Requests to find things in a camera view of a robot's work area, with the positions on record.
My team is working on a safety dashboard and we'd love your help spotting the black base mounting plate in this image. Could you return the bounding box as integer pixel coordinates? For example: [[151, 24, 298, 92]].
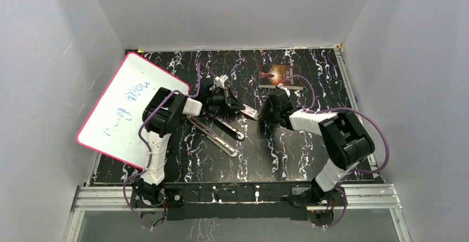
[[130, 181, 345, 223]]

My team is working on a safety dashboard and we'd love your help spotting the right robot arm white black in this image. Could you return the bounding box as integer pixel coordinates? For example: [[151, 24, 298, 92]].
[[260, 88, 375, 206]]

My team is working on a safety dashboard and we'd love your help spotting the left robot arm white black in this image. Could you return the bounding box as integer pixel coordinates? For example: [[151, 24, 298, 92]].
[[139, 87, 245, 207]]

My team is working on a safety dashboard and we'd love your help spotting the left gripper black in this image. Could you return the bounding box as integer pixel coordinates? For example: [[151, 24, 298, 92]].
[[206, 87, 246, 113]]

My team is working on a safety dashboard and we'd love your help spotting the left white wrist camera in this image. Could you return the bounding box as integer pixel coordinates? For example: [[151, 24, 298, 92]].
[[214, 75, 228, 92]]

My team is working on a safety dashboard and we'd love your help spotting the black stapler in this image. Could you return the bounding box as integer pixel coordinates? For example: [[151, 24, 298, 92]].
[[185, 110, 246, 158]]

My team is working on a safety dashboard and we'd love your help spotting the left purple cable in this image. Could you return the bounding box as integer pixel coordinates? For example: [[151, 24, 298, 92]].
[[122, 62, 221, 230]]

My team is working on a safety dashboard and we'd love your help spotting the aluminium frame rail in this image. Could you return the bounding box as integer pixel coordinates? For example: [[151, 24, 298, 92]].
[[65, 183, 410, 241]]

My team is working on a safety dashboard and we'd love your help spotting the dark paperback book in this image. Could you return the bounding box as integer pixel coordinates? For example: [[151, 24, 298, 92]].
[[258, 64, 303, 90]]

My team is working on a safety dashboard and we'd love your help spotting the pink-framed whiteboard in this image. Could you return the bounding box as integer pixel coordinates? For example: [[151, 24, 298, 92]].
[[76, 52, 190, 169]]

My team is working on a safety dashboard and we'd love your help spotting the small red staple box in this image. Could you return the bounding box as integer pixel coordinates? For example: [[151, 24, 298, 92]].
[[241, 104, 259, 121]]

